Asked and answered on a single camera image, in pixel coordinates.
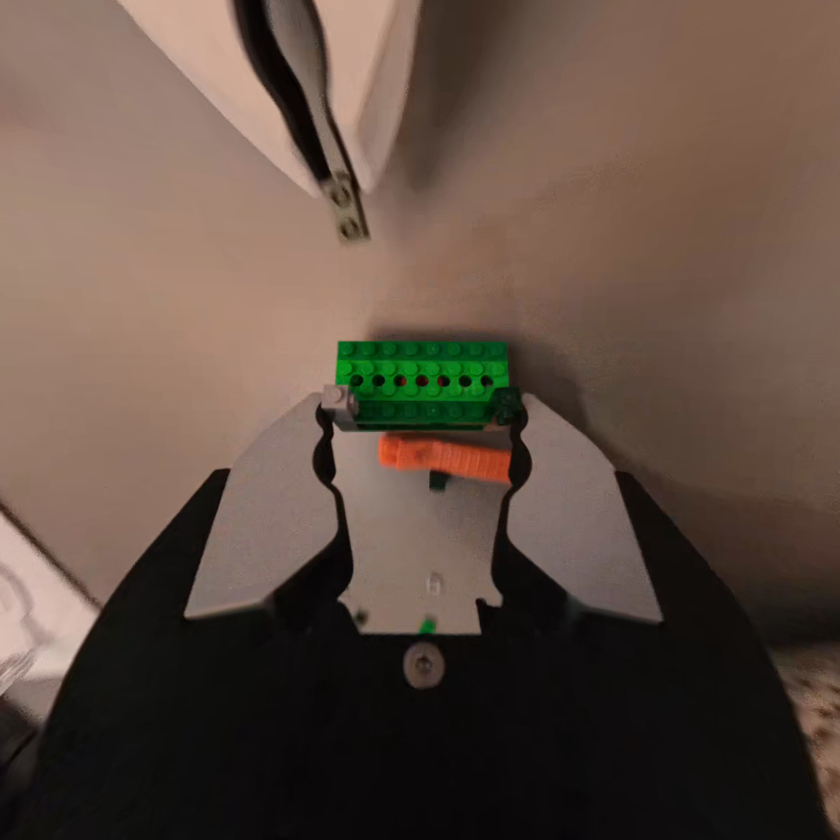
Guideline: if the orange brick separator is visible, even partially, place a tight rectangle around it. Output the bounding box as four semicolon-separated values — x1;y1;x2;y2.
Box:
378;432;514;484

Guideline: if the green lego assembly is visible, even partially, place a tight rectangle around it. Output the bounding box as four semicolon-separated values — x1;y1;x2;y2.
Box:
336;340;521;434

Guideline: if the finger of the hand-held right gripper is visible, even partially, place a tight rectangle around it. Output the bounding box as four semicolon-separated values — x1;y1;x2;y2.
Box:
118;0;326;198
308;0;421;196

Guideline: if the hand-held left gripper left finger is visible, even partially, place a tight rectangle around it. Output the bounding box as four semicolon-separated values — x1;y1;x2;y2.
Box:
184;392;355;627

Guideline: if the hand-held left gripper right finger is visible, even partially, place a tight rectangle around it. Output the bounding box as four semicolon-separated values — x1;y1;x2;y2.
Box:
489;394;664;626

